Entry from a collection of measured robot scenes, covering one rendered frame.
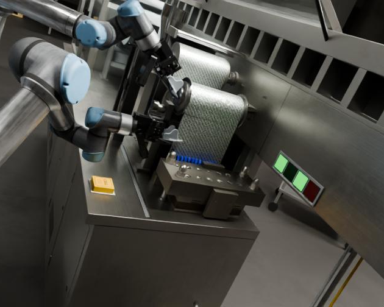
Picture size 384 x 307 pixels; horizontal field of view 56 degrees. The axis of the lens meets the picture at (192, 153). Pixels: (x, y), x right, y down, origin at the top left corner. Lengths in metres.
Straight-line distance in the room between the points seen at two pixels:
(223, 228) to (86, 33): 0.80
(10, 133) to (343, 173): 0.89
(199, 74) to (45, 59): 0.78
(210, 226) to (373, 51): 0.76
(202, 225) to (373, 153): 0.60
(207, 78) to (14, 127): 0.91
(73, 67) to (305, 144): 0.76
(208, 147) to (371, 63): 0.65
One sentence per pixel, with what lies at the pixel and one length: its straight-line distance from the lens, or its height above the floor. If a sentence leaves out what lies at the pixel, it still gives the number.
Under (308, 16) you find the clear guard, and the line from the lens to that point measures 1.48.
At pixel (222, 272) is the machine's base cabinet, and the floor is 0.69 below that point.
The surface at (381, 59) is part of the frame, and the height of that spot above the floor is 1.62.
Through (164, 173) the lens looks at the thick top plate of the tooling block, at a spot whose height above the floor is 1.01.
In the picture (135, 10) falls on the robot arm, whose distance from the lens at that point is 1.21.
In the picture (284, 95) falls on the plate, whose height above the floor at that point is 1.39.
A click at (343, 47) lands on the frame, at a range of 1.28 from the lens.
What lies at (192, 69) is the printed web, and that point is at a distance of 1.56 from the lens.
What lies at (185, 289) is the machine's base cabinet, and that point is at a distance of 1.50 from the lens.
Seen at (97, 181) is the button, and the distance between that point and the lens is 1.28.
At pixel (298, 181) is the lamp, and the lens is 1.25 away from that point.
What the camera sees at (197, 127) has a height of 1.16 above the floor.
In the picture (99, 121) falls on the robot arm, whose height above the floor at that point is 1.12.
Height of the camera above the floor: 1.55
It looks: 20 degrees down
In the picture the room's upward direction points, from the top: 22 degrees clockwise
